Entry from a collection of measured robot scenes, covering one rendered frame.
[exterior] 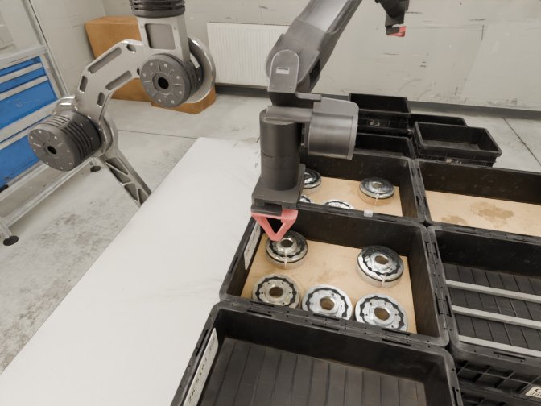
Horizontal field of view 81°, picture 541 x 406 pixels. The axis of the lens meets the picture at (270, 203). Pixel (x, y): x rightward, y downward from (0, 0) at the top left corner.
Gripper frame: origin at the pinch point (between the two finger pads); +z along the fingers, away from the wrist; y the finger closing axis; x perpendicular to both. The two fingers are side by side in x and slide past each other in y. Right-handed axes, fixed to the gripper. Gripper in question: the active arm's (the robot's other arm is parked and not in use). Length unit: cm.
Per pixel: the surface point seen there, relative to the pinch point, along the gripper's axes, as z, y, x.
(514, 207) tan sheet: 24, 46, -61
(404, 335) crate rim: 13.3, -8.0, -22.8
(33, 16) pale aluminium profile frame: -2, 142, 178
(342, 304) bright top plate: 20.1, 0.2, -13.3
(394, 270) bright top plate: 20.4, 11.8, -24.1
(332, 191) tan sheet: 23.7, 42.5, -8.7
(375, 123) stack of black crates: 57, 166, -31
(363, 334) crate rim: 13.2, -9.4, -16.2
